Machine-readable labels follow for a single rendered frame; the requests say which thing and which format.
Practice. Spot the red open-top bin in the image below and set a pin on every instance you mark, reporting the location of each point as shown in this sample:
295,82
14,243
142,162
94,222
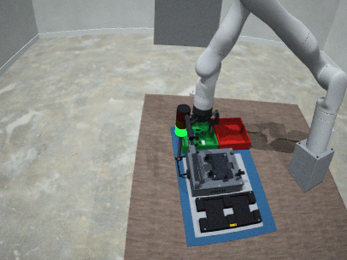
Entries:
231,133

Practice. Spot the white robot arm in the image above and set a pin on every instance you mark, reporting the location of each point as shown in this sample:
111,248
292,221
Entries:
299,39

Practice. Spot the green open-top bin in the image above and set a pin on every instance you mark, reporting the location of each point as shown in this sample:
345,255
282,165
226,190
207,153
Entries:
209,137

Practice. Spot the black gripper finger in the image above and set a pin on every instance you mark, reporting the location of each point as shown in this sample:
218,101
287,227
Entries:
211,122
196,120

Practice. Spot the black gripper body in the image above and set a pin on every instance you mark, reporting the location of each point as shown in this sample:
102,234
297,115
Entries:
198,112

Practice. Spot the green circuit board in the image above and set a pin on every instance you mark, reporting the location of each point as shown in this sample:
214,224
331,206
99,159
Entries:
200,139

